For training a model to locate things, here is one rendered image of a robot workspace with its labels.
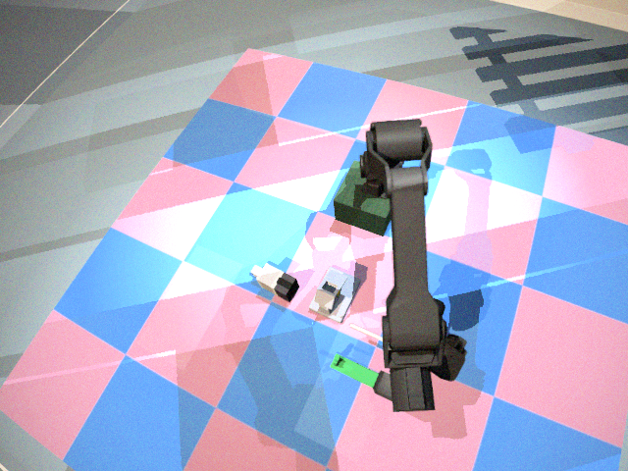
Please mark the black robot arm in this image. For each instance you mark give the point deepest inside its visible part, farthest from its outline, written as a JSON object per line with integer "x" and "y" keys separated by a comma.
{"x": 413, "y": 326}

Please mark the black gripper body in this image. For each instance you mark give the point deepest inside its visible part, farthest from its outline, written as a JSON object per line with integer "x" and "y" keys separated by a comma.
{"x": 382, "y": 386}

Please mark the long pin with red cap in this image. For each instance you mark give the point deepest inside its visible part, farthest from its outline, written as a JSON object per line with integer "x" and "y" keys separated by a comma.
{"x": 366, "y": 332}

